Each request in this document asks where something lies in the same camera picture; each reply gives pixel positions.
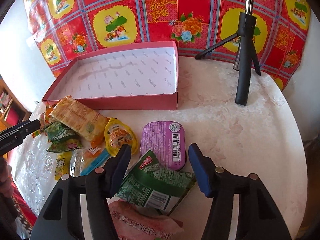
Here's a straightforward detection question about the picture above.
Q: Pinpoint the rainbow candy tube packet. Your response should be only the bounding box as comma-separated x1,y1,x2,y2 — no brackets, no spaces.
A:
32,103,54,138

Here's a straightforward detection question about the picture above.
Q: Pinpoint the small yellow candy packet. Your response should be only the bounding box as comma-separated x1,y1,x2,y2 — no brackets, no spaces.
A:
55,151,72,181

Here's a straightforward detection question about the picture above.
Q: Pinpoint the pink snack pouch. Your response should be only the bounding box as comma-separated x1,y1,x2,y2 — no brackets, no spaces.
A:
108,200,184,240

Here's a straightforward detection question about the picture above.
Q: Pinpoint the green Nabati wafer packet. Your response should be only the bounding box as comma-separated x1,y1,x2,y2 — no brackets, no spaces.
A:
116,150,196,215

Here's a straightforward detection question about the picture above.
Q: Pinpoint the orange cracker packet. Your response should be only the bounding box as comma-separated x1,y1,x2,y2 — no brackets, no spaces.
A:
51,96,110,147

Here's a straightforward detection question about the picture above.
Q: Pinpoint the person's left hand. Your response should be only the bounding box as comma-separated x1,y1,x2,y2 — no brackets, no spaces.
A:
0,157,14,198

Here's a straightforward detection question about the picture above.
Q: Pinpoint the wooden shelf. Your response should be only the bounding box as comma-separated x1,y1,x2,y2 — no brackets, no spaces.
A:
0,77,31,131

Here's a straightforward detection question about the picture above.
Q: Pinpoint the clear blue-edged snack bag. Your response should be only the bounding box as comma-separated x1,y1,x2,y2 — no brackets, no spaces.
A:
70,148,111,177

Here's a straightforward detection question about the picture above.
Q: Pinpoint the green candy packet upper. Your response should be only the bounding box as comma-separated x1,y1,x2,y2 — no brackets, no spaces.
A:
44,121,79,142

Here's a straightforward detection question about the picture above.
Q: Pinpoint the green candy packet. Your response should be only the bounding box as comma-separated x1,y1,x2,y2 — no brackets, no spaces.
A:
47,139,83,153
44,121,79,142

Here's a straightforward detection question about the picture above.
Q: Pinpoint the green candy packet lower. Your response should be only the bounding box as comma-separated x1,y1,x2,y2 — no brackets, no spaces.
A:
47,139,83,153

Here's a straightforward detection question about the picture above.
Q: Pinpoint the yellow jelly cup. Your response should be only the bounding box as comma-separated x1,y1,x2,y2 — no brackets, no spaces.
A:
104,118,139,157

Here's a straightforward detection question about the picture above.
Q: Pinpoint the purple snack tin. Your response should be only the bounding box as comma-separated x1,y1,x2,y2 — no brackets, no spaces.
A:
140,121,186,171

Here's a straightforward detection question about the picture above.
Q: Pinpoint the pink cardboard box tray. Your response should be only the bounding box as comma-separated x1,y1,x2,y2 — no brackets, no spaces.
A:
42,41,179,110

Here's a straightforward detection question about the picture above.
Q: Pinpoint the black tripod stand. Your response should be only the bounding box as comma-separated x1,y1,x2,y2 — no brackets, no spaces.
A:
195,0,261,106

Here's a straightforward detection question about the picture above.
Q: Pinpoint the red floral wall cloth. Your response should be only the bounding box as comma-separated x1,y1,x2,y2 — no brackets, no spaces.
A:
23,0,311,89

